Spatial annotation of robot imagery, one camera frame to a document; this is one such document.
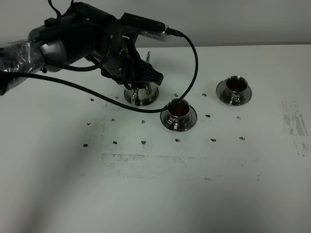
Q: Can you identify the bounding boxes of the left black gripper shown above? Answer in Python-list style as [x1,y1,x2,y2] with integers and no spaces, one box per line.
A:
[58,2,163,85]

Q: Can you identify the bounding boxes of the stainless steel teapot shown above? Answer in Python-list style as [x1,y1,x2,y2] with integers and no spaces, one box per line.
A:
[124,51,158,107]

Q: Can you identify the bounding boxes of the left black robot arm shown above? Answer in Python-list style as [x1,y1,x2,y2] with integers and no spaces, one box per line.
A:
[0,2,166,87]

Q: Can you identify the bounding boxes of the steel teapot saucer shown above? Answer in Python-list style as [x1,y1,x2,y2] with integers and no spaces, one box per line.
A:
[124,88,158,107]

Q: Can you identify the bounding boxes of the near steel cup saucer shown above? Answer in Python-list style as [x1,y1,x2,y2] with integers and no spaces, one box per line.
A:
[160,100,197,132]

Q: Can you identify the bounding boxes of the steel cup saucer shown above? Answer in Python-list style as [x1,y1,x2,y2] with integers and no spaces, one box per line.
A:
[216,76,252,106]
[160,100,197,132]

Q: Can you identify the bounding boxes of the near steel teacup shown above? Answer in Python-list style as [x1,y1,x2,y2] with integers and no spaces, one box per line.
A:
[165,100,190,132]

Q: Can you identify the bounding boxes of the steel teacup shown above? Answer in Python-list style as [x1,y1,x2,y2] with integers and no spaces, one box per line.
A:
[225,76,248,102]
[165,100,190,132]

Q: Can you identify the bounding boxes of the far steel cup saucer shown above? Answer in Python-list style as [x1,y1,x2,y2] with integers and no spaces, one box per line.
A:
[216,76,252,106]

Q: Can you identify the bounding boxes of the far steel teacup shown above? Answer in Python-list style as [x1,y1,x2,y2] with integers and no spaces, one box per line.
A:
[225,76,248,102]

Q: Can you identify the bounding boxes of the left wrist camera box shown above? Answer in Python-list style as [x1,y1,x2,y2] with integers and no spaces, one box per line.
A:
[120,13,171,43]

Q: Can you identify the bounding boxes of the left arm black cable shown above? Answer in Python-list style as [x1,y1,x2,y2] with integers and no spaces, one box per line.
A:
[0,0,199,114]

